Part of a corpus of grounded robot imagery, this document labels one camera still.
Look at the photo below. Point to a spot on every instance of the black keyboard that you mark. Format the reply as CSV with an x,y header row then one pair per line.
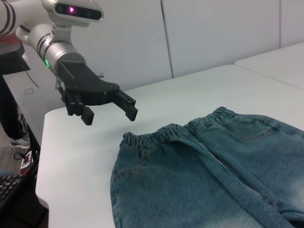
x,y
9,187

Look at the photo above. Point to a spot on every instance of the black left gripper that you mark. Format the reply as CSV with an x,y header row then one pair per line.
x,y
88,83

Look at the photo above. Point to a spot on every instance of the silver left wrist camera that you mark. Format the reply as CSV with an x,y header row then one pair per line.
x,y
76,10

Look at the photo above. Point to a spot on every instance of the small metal wall bracket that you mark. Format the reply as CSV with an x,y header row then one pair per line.
x,y
100,74

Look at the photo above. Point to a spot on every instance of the white sneaker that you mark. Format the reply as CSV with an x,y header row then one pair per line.
x,y
20,143

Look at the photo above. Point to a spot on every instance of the blue denim shorts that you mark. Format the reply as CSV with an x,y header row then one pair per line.
x,y
190,178

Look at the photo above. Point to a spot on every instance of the person's dark trouser leg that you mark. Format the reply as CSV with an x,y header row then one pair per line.
x,y
10,118

